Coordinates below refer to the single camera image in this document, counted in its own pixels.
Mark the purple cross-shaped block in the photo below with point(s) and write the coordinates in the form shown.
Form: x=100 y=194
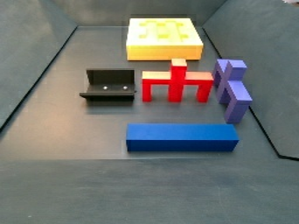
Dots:
x=228 y=73

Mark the red cross-shaped block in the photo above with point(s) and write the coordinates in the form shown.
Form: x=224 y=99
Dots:
x=176 y=79

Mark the blue rectangular bar block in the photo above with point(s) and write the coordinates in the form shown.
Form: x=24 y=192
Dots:
x=180 y=137

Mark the yellow puzzle board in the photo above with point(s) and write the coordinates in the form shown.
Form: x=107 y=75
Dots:
x=163 y=39

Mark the black angled holder bracket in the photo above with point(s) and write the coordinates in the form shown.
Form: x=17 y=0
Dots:
x=110 y=84

